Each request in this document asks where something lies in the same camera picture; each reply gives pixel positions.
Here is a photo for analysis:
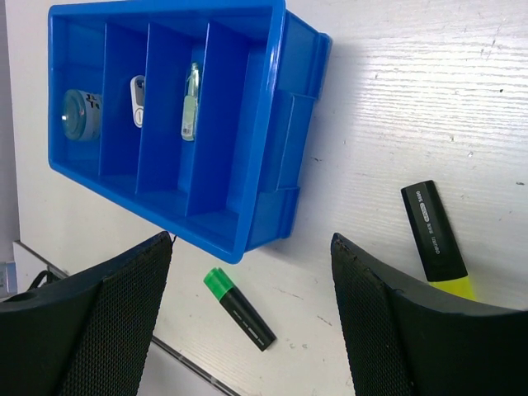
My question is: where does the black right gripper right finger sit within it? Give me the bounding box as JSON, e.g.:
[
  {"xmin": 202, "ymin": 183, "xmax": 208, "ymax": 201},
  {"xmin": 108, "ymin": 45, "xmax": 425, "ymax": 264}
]
[{"xmin": 330, "ymin": 233, "xmax": 527, "ymax": 395}]

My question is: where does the blue glue jar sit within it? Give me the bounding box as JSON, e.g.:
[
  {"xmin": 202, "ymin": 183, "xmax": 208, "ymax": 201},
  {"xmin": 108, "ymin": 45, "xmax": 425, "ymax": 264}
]
[{"xmin": 61, "ymin": 89, "xmax": 102, "ymax": 141}]

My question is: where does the blue plastic divided bin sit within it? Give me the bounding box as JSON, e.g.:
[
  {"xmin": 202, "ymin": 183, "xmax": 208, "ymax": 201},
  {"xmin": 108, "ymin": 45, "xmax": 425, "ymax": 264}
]
[{"xmin": 48, "ymin": 1, "xmax": 332, "ymax": 264}]

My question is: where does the yellow highlighter black body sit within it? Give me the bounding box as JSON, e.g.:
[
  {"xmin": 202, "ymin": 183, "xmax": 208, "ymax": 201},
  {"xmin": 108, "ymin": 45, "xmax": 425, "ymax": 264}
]
[{"xmin": 401, "ymin": 180, "xmax": 476, "ymax": 301}]

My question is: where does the green highlighter black body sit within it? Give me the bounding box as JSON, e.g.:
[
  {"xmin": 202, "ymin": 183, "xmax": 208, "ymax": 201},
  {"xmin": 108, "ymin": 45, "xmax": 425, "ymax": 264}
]
[{"xmin": 204, "ymin": 267, "xmax": 276, "ymax": 351}]

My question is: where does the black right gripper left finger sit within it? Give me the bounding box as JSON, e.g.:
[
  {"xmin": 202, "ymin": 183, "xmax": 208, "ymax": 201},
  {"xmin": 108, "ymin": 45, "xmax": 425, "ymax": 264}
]
[{"xmin": 1, "ymin": 231, "xmax": 172, "ymax": 395}]

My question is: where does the white pink stapler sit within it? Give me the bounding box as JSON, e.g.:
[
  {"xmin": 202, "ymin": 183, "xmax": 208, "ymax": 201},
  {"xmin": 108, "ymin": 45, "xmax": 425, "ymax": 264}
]
[{"xmin": 130, "ymin": 75, "xmax": 145, "ymax": 128}]

